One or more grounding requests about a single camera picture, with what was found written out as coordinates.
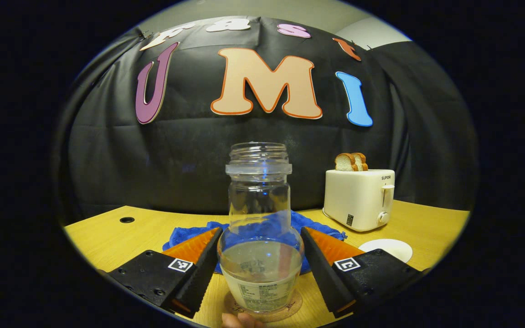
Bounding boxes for cream toaster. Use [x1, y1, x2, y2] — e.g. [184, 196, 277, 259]
[322, 169, 396, 232]

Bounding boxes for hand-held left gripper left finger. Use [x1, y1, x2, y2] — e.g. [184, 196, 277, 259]
[108, 227, 223, 319]

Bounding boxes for yellow ceramic teacup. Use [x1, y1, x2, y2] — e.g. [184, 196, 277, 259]
[358, 239, 413, 265]

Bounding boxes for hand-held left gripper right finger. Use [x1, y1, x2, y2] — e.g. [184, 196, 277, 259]
[300, 226, 420, 319]

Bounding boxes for black backdrop cloth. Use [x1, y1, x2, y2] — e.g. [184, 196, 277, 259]
[53, 16, 479, 224]

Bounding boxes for blue towel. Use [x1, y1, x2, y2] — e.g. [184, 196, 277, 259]
[162, 210, 348, 275]

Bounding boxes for round cork coaster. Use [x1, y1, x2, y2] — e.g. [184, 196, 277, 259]
[224, 289, 303, 323]

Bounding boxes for clear glass water bottle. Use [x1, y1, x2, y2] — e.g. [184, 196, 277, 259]
[217, 142, 305, 314]

